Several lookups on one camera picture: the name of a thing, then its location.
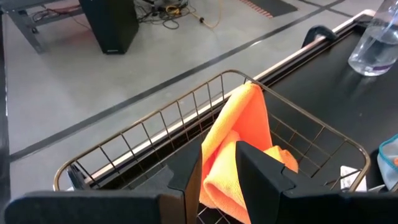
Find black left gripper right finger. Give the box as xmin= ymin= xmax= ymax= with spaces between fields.
xmin=235 ymin=139 xmax=361 ymax=224

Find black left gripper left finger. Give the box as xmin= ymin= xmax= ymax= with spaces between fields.
xmin=133 ymin=137 xmax=203 ymax=224

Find light blue microfiber towel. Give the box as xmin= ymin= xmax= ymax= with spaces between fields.
xmin=340 ymin=133 xmax=398 ymax=191

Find black table edge clamp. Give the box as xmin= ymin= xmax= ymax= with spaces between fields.
xmin=301 ymin=25 xmax=338 ymax=48

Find black floor box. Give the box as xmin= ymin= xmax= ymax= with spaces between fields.
xmin=78 ymin=0 xmax=140 ymax=55

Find clear plastic spray bottle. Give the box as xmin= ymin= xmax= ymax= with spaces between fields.
xmin=347 ymin=0 xmax=398 ymax=77

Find black floor mat striped edge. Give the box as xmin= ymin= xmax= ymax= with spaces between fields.
xmin=239 ymin=0 xmax=299 ymax=19

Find brass wire basket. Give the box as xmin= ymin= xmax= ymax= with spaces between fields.
xmin=52 ymin=69 xmax=371 ymax=224

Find yellow cable black plug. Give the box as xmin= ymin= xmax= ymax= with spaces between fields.
xmin=189 ymin=0 xmax=223 ymax=29

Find tangled floor cables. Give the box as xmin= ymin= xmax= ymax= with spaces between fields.
xmin=135 ymin=0 xmax=191 ymax=30

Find grey metal table frame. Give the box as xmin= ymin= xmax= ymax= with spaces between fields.
xmin=0 ymin=0 xmax=85 ymax=54

